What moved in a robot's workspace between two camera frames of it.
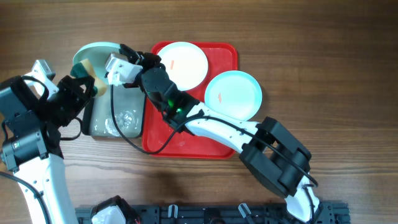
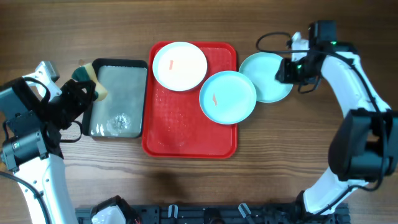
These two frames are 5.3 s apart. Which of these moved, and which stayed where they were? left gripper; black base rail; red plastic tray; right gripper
Moved: right gripper
Stayed: black base rail; left gripper; red plastic tray
